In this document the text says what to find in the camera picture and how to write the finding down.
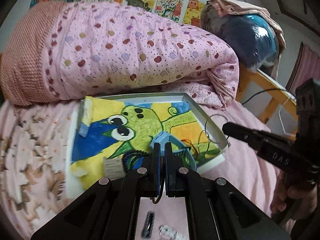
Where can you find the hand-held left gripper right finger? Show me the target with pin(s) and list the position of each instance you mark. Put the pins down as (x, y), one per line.
(171, 170)

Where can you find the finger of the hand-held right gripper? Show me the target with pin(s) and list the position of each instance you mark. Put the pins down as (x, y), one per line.
(240, 132)

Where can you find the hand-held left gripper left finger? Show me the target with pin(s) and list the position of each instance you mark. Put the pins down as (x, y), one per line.
(157, 170)

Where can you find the blue smartwatch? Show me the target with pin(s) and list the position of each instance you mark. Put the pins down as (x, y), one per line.
(162, 138)

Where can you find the framed cartoon frog painting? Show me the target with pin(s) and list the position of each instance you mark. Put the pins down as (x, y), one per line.
(200, 111)

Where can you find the black hair clip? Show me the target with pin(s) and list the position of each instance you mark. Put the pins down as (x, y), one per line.
(148, 223)

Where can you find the clear beaded hair clip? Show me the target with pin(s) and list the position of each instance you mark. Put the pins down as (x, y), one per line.
(170, 231)

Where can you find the person's right hand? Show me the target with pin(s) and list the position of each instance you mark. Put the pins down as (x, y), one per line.
(297, 197)

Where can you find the wooden chair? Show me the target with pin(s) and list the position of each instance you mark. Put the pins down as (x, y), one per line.
(262, 90)

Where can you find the frog crayon drawing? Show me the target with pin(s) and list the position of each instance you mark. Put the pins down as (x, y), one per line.
(140, 125)

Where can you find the pink curtain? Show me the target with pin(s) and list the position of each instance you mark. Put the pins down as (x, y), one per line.
(306, 65)

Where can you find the plastic bag of blue clothes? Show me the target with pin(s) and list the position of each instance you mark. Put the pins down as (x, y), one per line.
(245, 37)

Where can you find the pink apple-print rolled quilt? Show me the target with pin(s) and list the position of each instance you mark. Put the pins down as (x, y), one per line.
(125, 50)

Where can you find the pink floral bed sheet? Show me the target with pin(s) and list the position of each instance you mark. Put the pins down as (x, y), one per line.
(32, 142)

